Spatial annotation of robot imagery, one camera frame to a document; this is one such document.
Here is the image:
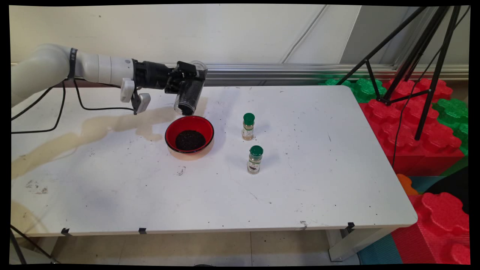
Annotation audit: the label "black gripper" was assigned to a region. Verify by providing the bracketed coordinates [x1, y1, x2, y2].
[132, 60, 206, 94]

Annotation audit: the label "clear jar with black seeds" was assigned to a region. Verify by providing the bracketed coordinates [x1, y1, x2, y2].
[174, 61, 208, 116]

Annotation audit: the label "red bowl with black rim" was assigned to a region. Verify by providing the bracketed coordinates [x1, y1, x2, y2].
[165, 115, 215, 154]

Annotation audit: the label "pile of black seeds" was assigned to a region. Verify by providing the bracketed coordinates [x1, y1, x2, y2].
[175, 130, 206, 151]

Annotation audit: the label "green-capped spice bottle, beige contents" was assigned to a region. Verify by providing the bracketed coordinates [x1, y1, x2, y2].
[242, 113, 255, 141]

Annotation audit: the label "green-capped spice bottle, dark contents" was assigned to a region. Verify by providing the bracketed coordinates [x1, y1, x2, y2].
[247, 145, 264, 175]

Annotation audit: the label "orange foam piece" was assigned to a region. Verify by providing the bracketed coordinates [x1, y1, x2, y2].
[397, 174, 419, 196]

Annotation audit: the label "black tripod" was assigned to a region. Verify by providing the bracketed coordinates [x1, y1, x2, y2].
[336, 6, 462, 141]

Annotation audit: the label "teal foam mat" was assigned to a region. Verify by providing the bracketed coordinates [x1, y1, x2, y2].
[356, 232, 404, 265]

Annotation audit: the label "green foam block behind tripod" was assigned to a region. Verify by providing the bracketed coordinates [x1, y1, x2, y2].
[431, 98, 469, 156]

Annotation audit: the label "red foam block with knobs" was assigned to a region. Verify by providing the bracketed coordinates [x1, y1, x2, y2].
[390, 192, 471, 265]

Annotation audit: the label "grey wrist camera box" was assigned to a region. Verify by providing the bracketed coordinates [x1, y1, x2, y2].
[120, 78, 151, 115]

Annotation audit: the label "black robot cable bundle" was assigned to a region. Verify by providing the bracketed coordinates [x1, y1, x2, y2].
[11, 79, 136, 135]

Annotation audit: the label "aluminium rail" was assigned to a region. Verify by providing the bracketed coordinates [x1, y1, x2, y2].
[11, 63, 469, 87]

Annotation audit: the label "white wall cable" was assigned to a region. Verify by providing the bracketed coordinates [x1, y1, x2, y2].
[281, 4, 329, 64]

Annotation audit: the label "green foam block beside rail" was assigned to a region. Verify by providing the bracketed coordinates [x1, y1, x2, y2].
[319, 78, 387, 104]

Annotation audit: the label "thin black tripod cable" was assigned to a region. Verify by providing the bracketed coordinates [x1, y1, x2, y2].
[391, 7, 470, 168]

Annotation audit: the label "white table leg frame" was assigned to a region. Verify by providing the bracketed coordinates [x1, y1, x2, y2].
[326, 227, 398, 262]

